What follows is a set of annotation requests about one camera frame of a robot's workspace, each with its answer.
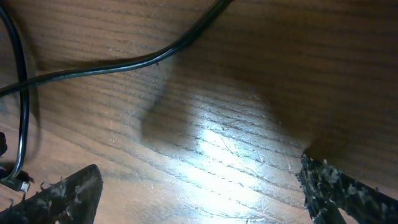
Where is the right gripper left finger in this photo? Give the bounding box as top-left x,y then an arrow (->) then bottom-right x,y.
1,164 -> 103,224

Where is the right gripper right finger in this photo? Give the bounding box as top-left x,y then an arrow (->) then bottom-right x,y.
297,154 -> 397,223

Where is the black usb cable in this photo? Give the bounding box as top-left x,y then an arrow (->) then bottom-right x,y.
0,0 -> 234,192

